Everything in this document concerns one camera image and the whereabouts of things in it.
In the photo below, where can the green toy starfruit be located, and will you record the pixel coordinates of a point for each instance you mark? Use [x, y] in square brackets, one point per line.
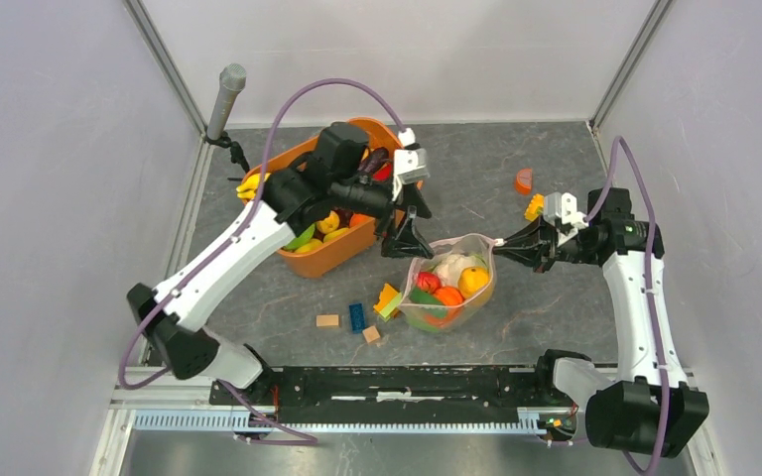
[301, 240]

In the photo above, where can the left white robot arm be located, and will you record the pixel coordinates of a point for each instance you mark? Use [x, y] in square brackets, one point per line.
[173, 313]

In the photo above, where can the red toy apple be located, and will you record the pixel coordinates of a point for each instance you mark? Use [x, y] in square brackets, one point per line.
[428, 282]

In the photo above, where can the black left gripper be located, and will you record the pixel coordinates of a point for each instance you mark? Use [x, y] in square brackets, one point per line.
[404, 241]

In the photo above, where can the small tan wooden cube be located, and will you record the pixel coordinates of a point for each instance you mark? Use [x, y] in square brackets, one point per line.
[371, 334]

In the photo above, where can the grey microphone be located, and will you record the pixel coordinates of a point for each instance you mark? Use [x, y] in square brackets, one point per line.
[232, 80]

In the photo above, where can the green toy cucumber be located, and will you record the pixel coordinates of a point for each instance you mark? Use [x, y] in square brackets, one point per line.
[427, 305]

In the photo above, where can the orange plastic tub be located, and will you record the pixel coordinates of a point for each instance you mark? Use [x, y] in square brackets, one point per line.
[341, 253]

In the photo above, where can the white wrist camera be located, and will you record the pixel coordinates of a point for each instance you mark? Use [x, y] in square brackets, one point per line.
[410, 166]
[560, 210]

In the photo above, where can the orange semicircle toy block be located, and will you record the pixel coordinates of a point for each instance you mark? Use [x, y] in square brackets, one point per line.
[523, 182]

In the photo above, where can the tan wooden block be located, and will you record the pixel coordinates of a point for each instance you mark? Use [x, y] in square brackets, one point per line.
[328, 321]

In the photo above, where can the clear zip top bag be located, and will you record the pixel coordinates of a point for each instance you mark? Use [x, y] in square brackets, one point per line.
[472, 243]

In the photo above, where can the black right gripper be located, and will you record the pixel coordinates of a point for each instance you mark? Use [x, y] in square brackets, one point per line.
[534, 247]

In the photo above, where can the orange toy pumpkin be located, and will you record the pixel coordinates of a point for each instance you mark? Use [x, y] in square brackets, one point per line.
[449, 296]

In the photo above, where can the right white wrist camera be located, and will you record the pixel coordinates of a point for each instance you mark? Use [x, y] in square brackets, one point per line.
[560, 210]

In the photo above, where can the orange green layered toy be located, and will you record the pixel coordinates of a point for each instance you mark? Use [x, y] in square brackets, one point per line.
[386, 306]

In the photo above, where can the green toy cabbage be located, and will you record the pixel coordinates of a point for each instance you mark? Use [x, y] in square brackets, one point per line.
[430, 324]

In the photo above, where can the yellow toy waffle block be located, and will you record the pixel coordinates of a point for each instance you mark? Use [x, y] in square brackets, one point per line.
[535, 207]

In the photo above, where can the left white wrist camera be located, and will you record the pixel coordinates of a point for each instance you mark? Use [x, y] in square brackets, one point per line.
[410, 166]

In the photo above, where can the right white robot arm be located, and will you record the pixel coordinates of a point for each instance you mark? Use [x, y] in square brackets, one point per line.
[649, 407]

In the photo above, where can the white toy cauliflower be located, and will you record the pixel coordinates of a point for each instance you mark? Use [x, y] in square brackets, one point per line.
[451, 265]

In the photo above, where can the yellow toy banana bunch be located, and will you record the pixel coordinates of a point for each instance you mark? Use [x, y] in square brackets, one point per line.
[247, 190]

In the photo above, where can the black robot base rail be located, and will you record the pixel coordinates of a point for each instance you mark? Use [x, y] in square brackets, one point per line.
[387, 395]

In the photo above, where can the yellow toy lemon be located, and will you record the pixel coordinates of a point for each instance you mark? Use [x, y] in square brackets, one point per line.
[329, 224]

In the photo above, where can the purple toy eggplant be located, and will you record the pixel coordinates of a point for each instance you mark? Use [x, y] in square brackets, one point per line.
[374, 161]

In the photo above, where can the blue toy brick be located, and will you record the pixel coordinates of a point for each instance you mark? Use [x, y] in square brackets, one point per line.
[357, 319]

